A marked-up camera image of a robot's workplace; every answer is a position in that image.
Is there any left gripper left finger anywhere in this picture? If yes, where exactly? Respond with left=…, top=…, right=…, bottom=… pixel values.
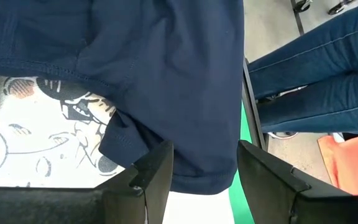
left=96, top=139, right=175, bottom=224

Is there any black printed garment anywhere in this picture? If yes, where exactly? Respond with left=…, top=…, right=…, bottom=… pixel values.
left=0, top=0, right=245, bottom=196

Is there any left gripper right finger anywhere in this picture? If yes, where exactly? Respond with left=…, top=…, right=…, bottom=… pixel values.
left=237, top=139, right=354, bottom=224

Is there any black wheeled chair base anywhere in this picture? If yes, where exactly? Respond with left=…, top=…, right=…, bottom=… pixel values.
left=290, top=0, right=357, bottom=35

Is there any person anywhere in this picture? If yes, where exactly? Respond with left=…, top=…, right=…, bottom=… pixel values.
left=247, top=0, right=358, bottom=140

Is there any white printed tote bag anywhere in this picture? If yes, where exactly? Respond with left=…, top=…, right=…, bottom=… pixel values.
left=0, top=73, right=236, bottom=224

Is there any orange cloth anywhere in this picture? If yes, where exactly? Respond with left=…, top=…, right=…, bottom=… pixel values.
left=317, top=133, right=358, bottom=196

